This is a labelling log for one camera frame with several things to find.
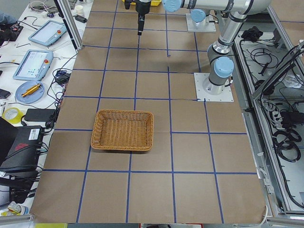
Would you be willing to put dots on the black power adapter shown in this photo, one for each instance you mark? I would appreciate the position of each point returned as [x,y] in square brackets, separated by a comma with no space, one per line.
[81,19]

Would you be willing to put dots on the black laptop computer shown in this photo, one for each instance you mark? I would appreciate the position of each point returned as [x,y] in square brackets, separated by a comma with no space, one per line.
[19,147]

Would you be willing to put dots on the blue plate with brass part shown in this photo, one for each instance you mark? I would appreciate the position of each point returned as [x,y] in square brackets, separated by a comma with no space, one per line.
[30,92]

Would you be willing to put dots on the teach pendant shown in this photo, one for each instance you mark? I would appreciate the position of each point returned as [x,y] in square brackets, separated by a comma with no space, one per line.
[34,65]
[48,34]

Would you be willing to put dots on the spare yellow tape roll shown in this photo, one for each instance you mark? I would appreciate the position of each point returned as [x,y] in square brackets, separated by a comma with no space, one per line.
[12,115]

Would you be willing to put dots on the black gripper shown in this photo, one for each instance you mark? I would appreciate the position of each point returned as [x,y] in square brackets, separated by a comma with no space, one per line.
[142,7]

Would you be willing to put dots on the black power brick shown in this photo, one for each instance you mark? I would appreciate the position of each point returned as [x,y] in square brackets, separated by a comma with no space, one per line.
[39,115]

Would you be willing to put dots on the brown wicker basket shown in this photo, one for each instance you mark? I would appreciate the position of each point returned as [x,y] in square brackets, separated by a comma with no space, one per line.
[123,130]

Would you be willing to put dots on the aluminium frame post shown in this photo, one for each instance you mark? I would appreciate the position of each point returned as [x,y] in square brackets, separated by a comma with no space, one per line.
[64,9]

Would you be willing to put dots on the teach pendant far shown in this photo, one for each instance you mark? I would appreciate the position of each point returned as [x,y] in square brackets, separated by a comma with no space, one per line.
[48,34]

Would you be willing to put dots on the teach pendant near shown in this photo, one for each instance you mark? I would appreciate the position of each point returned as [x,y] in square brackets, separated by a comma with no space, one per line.
[34,65]

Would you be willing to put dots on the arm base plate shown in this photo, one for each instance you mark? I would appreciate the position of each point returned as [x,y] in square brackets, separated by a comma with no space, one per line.
[208,92]
[205,26]

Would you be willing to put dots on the yellow plastic basket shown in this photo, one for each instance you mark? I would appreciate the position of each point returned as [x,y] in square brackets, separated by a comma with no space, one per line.
[154,3]

